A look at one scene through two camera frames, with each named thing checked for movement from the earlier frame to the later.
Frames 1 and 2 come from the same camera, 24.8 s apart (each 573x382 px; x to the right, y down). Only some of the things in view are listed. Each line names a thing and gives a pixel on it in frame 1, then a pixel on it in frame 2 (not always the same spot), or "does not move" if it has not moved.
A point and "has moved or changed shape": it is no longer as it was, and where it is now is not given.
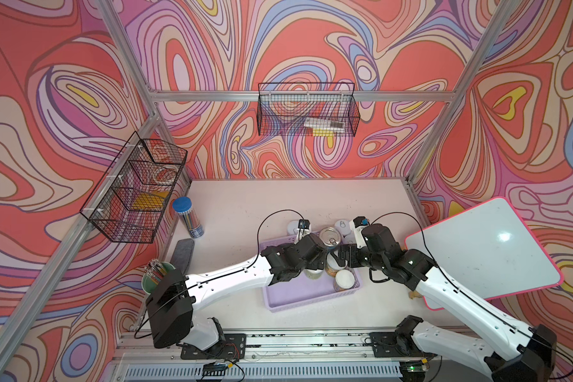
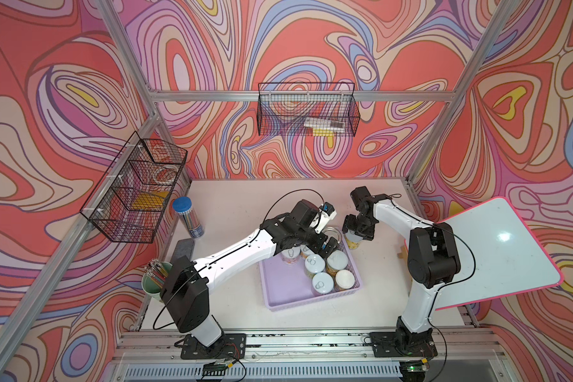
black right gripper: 352,250 -> 348,223
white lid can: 332,267 has moved or changed shape
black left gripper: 318,261 -> 317,245
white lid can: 313,274 has moved or changed shape
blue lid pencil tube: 183,205 does not move
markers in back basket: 324,127 does not move
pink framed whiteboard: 488,250 does not move
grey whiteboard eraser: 182,254 does not move
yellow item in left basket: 153,200 does not move
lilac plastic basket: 298,290 does not move
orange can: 344,279 does not move
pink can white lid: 348,236 -> 322,282
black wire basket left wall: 130,201 does not move
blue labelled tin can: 330,237 does not move
